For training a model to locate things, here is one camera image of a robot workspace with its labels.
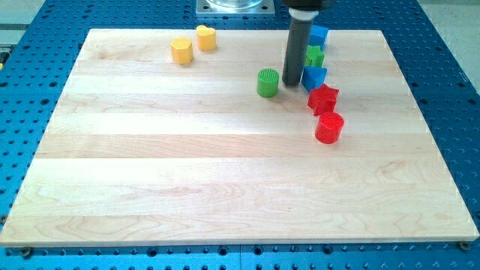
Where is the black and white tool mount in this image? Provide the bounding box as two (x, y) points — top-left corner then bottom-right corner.
(281, 0), (335, 20)

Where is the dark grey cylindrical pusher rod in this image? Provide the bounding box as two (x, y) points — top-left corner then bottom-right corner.
(282, 17), (313, 86)

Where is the green cylinder block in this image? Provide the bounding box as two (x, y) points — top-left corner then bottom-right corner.
(256, 68), (279, 98)

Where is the blue cube block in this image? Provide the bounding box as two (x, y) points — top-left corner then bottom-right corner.
(308, 25), (329, 50)

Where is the green star block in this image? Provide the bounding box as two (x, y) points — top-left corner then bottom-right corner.
(304, 45), (325, 68)

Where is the blue triangle block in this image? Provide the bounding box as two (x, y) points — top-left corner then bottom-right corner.
(301, 66), (327, 92)

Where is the red star block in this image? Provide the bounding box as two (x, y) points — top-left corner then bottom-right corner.
(307, 83), (339, 116)

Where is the yellow heart block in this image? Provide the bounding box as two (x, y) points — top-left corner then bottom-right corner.
(196, 25), (217, 51)

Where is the red cylinder block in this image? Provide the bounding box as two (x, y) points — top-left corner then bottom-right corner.
(315, 112), (344, 144)

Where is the yellow hexagon block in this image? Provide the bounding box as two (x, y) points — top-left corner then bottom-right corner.
(170, 37), (194, 65)

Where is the light wooden board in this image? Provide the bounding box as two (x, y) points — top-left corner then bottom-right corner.
(1, 28), (479, 247)

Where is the blue perforated metal table plate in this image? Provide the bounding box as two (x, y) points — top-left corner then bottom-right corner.
(1, 0), (479, 269)

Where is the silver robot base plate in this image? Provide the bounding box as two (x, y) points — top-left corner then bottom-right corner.
(196, 0), (275, 17)

